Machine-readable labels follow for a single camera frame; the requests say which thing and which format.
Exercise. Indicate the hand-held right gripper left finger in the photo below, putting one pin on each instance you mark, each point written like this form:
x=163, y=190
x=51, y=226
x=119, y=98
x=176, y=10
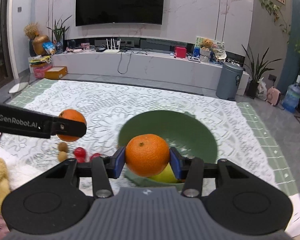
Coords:
x=120, y=162

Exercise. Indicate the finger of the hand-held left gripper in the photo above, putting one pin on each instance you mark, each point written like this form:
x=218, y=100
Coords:
x=72, y=129

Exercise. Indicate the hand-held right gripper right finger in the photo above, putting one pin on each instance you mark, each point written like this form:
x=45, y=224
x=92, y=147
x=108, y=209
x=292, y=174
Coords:
x=175, y=163

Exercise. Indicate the orange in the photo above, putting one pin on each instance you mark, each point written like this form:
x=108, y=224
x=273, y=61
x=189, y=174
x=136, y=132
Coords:
x=147, y=155
x=71, y=116

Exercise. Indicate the yellow-green pear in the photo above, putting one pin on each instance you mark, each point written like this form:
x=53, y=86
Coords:
x=165, y=176

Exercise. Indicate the small brown kiwi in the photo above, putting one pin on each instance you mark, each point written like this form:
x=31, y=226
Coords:
x=62, y=156
x=63, y=146

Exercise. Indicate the green strainer bowl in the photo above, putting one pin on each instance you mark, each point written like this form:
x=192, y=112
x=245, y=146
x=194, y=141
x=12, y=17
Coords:
x=190, y=135

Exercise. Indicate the white round floor disc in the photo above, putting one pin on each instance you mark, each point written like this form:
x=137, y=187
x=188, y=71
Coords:
x=19, y=87

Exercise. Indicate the white lace tablecloth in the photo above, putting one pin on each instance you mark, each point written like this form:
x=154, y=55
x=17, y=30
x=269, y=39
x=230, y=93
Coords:
x=115, y=100

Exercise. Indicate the pink box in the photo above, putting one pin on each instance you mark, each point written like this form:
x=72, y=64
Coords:
x=42, y=72

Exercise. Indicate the orange cardboard box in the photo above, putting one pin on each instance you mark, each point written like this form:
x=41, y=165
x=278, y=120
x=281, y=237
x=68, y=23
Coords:
x=55, y=73

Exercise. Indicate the stack of yellow-green papers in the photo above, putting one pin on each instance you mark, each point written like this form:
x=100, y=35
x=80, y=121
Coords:
x=39, y=60

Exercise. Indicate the gold vase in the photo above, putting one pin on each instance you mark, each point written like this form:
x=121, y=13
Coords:
x=40, y=45

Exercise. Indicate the blue snack bag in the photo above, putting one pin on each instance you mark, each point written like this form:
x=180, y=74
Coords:
x=49, y=48

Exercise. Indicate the pink photo card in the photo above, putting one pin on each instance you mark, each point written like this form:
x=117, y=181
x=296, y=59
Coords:
x=85, y=46

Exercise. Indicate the white wifi router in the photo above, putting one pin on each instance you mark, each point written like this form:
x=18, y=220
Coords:
x=112, y=48

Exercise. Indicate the white marble media console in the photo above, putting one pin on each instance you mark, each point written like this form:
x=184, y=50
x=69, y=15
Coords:
x=165, y=70

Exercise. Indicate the potted plant in glass vase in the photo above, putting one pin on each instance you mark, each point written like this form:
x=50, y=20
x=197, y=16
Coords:
x=58, y=35

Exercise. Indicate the grey pedal trash bin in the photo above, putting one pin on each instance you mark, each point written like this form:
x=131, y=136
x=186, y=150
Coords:
x=228, y=82

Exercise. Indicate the red box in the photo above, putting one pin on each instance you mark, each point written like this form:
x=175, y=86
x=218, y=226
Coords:
x=180, y=52

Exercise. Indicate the blue carton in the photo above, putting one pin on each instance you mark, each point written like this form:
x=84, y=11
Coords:
x=197, y=52

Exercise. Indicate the white plastic bag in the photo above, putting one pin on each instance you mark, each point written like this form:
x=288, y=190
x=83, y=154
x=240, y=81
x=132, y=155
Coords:
x=262, y=90

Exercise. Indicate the pink space heater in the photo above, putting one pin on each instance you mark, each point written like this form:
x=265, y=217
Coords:
x=273, y=96

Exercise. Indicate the long-leaf potted plant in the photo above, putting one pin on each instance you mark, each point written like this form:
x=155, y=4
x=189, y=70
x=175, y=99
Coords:
x=255, y=72

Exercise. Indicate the brown teddy bear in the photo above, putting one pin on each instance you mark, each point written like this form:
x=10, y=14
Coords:
x=207, y=43

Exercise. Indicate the teddy bear toy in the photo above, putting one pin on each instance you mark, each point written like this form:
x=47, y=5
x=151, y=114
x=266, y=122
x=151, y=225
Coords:
x=218, y=43

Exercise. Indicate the white paper sheet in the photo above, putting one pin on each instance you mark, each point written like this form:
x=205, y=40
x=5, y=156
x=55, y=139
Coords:
x=297, y=215

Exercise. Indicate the blue water jug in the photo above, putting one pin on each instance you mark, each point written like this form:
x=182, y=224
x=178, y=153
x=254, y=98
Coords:
x=292, y=97

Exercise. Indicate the hanging vine plant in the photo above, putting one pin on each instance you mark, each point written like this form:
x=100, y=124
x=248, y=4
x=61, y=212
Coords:
x=273, y=7

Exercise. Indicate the black wall television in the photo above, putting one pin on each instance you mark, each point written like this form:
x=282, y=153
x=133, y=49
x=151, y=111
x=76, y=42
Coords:
x=120, y=2

